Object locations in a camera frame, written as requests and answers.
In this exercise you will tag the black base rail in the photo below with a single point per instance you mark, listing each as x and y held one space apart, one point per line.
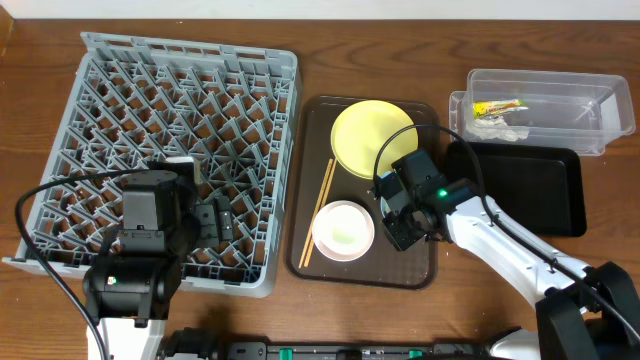
350 351

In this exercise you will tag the crumpled white tissue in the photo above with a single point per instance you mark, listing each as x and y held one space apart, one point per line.
494 128

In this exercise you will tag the clear plastic bin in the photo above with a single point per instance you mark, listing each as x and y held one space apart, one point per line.
579 111

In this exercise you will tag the light blue bowl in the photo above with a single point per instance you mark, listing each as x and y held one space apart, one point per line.
386 190

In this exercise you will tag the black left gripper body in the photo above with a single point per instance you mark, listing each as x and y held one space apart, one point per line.
213 223

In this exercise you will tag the grey dishwasher rack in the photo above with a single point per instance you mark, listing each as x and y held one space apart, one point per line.
138 99

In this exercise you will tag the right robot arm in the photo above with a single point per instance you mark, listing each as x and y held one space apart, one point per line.
582 312

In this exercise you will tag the pink plate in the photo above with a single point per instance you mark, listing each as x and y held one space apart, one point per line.
344 257

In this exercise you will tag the green snack wrapper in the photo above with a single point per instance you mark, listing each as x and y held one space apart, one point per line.
497 108

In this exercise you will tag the black waste tray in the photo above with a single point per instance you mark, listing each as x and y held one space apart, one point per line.
539 187

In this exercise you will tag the yellow plate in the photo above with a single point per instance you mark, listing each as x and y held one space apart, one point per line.
359 132

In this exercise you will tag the white small cup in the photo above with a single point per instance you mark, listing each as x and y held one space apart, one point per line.
346 229

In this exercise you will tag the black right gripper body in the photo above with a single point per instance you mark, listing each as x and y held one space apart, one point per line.
400 226

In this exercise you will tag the dark brown serving tray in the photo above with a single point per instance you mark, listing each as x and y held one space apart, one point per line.
382 265

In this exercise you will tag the wooden chopstick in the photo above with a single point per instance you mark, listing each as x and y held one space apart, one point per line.
319 202
319 214

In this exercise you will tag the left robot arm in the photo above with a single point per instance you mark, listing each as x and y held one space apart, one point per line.
138 269

